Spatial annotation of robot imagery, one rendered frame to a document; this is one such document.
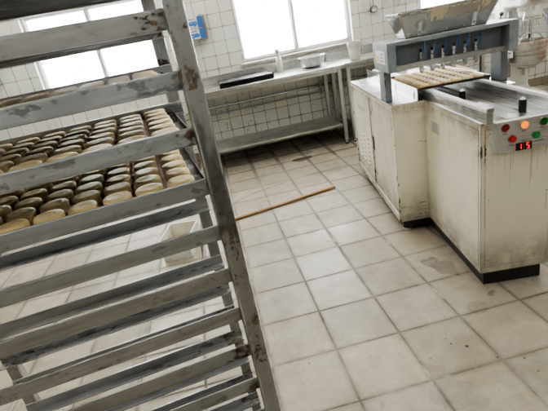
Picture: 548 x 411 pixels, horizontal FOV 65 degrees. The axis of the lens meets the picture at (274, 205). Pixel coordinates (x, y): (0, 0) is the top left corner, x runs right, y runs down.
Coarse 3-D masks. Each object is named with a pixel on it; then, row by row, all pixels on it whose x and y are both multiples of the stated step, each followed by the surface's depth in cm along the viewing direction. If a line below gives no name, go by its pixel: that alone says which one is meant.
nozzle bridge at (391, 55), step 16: (448, 32) 232; (464, 32) 232; (480, 32) 241; (496, 32) 241; (512, 32) 233; (384, 48) 239; (400, 48) 243; (416, 48) 243; (448, 48) 243; (480, 48) 244; (496, 48) 239; (512, 48) 236; (384, 64) 245; (400, 64) 245; (416, 64) 242; (496, 64) 255; (384, 80) 251; (496, 80) 258; (384, 96) 258
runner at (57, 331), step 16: (224, 272) 80; (176, 288) 78; (192, 288) 79; (208, 288) 80; (128, 304) 76; (144, 304) 77; (160, 304) 78; (64, 320) 74; (80, 320) 74; (96, 320) 75; (112, 320) 76; (16, 336) 72; (32, 336) 72; (48, 336) 73; (64, 336) 74; (0, 352) 72; (16, 352) 72
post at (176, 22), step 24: (168, 0) 60; (168, 24) 61; (192, 48) 63; (192, 72) 64; (192, 96) 65; (192, 120) 67; (216, 144) 69; (216, 168) 70; (216, 192) 71; (216, 216) 73; (240, 240) 76; (240, 264) 77; (240, 288) 79; (240, 312) 83; (264, 360) 86; (264, 384) 88
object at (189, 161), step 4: (184, 148) 104; (180, 152) 105; (184, 152) 105; (184, 156) 101; (188, 156) 98; (184, 160) 98; (188, 160) 97; (192, 160) 91; (188, 164) 94; (192, 164) 93; (196, 164) 88; (188, 168) 91; (192, 168) 90; (196, 168) 88; (192, 172) 87; (196, 172) 87; (200, 172) 82; (196, 176) 84; (200, 176) 84
